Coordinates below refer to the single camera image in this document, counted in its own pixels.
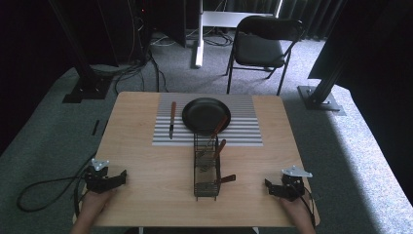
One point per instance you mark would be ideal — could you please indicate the person's right hand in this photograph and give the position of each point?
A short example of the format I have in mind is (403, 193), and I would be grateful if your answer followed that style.
(296, 209)

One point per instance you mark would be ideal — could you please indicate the black folding chair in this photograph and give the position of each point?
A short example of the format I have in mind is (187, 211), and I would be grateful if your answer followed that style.
(259, 48)

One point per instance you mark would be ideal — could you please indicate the black tape strip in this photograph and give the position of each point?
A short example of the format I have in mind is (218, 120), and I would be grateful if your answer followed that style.
(95, 127)
(105, 127)

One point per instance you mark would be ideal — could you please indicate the person's left hand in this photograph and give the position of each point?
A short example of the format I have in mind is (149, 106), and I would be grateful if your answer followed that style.
(94, 203)

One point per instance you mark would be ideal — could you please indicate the white desk frame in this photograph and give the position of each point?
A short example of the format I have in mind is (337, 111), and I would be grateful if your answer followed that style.
(201, 32)

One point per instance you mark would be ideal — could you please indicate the black metal stand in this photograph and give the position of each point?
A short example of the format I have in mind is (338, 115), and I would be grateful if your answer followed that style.
(319, 94)
(86, 74)

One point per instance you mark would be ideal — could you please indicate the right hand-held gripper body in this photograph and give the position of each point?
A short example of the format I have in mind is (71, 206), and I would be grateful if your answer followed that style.
(292, 184)

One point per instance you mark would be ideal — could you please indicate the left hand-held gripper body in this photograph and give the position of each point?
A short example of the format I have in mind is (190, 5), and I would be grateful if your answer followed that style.
(97, 178)

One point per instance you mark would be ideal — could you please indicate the black round plate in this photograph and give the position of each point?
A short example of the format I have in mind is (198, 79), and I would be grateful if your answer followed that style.
(203, 115)

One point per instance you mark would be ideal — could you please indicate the grey striped placemat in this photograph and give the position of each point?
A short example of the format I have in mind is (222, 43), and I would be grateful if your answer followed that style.
(242, 130)

